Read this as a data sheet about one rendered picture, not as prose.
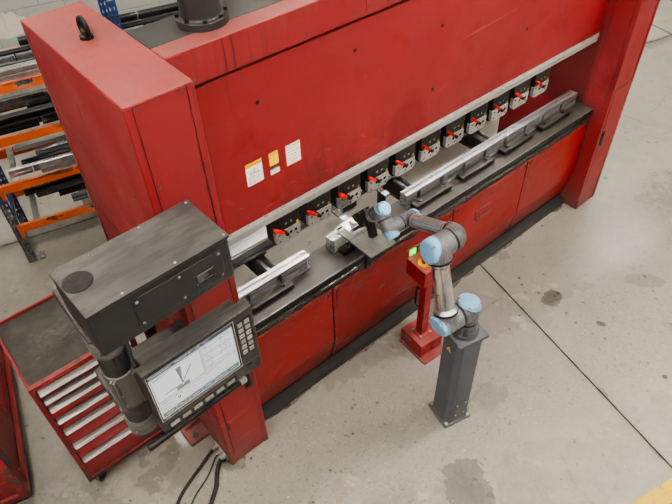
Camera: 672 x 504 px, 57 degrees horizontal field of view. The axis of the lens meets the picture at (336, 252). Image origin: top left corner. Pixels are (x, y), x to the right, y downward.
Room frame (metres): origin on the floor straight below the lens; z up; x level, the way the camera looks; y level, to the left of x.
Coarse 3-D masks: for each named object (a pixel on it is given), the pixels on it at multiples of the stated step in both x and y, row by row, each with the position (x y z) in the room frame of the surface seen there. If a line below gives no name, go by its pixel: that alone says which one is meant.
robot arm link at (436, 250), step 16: (432, 240) 1.96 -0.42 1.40; (448, 240) 1.96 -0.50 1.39; (432, 256) 1.91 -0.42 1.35; (448, 256) 1.92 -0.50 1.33; (432, 272) 1.93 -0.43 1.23; (448, 272) 1.91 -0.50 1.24; (448, 288) 1.89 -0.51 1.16; (448, 304) 1.86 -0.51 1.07; (432, 320) 1.86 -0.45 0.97; (448, 320) 1.83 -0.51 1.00; (464, 320) 1.86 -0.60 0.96
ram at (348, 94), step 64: (448, 0) 2.88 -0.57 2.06; (512, 0) 3.20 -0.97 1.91; (576, 0) 3.60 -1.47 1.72; (256, 64) 2.20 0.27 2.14; (320, 64) 2.40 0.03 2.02; (384, 64) 2.63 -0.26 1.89; (448, 64) 2.91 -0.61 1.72; (512, 64) 3.27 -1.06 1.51; (256, 128) 2.18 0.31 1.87; (320, 128) 2.38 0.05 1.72; (384, 128) 2.64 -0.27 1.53; (256, 192) 2.15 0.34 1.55; (320, 192) 2.37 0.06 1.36
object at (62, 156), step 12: (60, 132) 3.95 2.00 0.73; (24, 144) 3.82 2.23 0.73; (36, 144) 3.83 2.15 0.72; (60, 144) 3.78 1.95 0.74; (36, 156) 3.67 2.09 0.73; (48, 156) 3.63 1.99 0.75; (60, 156) 3.57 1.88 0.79; (72, 156) 3.60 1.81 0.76; (12, 168) 3.50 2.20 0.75; (24, 168) 3.50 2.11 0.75; (36, 168) 3.52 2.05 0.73; (48, 168) 3.52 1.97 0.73
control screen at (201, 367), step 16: (224, 336) 1.37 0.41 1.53; (192, 352) 1.29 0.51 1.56; (208, 352) 1.32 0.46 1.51; (224, 352) 1.36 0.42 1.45; (176, 368) 1.24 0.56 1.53; (192, 368) 1.28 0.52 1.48; (208, 368) 1.31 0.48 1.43; (224, 368) 1.35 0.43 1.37; (160, 384) 1.20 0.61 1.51; (176, 384) 1.23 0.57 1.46; (192, 384) 1.27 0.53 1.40; (208, 384) 1.30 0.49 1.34; (160, 400) 1.18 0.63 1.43
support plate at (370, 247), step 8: (344, 232) 2.46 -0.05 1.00; (352, 240) 2.39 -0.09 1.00; (360, 240) 2.39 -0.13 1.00; (368, 240) 2.39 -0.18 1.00; (376, 240) 2.39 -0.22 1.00; (384, 240) 2.38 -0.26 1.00; (392, 240) 2.38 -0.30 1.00; (360, 248) 2.33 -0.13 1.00; (368, 248) 2.33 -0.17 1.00; (376, 248) 2.33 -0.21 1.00; (384, 248) 2.32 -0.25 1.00; (368, 256) 2.27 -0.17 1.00
